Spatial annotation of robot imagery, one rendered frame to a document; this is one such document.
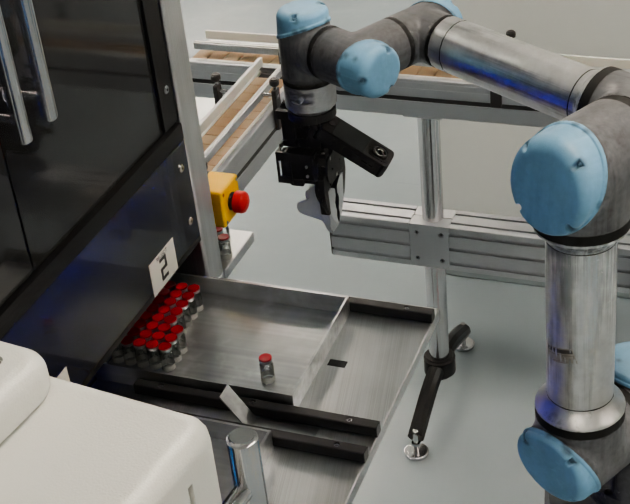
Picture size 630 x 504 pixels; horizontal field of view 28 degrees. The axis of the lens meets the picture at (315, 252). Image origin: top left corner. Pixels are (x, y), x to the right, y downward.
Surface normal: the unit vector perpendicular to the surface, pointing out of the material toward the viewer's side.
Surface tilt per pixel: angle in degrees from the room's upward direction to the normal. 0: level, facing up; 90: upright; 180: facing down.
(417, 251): 90
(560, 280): 90
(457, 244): 90
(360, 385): 0
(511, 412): 0
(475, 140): 90
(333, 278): 0
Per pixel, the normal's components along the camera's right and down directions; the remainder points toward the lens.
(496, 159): -0.35, 0.54
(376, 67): 0.66, 0.36
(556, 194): -0.75, 0.30
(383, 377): -0.09, -0.83
